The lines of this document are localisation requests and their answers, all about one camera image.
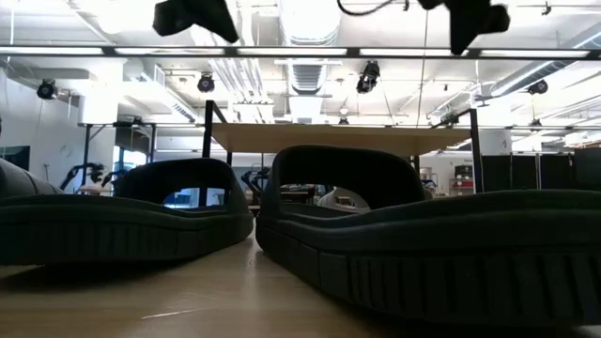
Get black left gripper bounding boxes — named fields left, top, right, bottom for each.
left=152, top=0, right=239, bottom=43

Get white ceiling vent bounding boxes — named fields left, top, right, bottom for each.
left=289, top=63, right=326, bottom=95

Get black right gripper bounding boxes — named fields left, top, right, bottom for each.
left=417, top=0, right=511, bottom=54

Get black overhead light bar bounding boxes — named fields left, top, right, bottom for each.
left=0, top=44, right=601, bottom=61

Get white ventilation duct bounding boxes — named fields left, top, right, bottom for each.
left=276, top=0, right=344, bottom=46

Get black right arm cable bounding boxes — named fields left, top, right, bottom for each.
left=336, top=0, right=408, bottom=17

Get black room partitions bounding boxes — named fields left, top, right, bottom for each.
left=481, top=148, right=601, bottom=193

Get shelf with red bins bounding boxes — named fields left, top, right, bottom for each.
left=448, top=163, right=475, bottom=196

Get wooden shelf with black frame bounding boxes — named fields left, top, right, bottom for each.
left=201, top=99, right=485, bottom=210

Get dark wall monitor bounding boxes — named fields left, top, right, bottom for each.
left=0, top=145, right=32, bottom=171

